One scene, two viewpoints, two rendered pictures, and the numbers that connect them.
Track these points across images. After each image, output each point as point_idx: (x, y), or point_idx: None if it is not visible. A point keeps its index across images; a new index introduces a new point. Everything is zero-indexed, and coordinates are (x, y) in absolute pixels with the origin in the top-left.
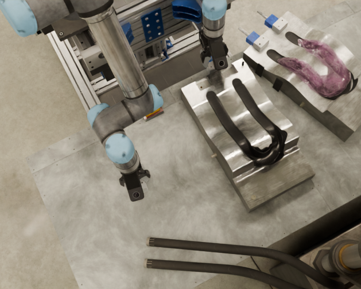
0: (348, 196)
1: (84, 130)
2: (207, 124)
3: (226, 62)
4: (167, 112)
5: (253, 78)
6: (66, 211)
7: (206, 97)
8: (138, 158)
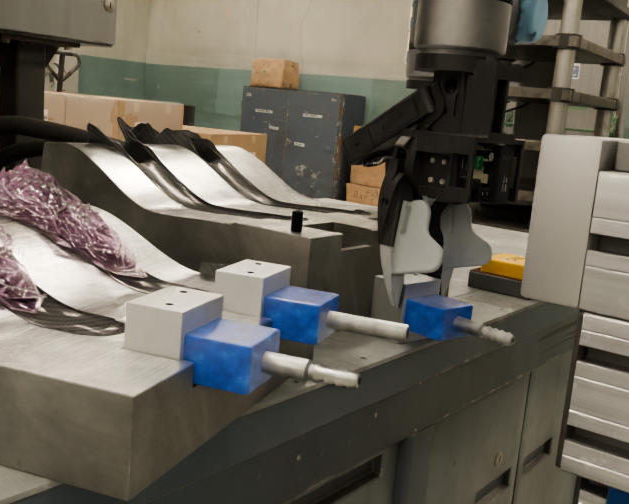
0: None
1: None
2: (321, 203)
3: (351, 134)
4: (459, 286)
5: (231, 222)
6: (502, 233)
7: (363, 212)
8: (411, 66)
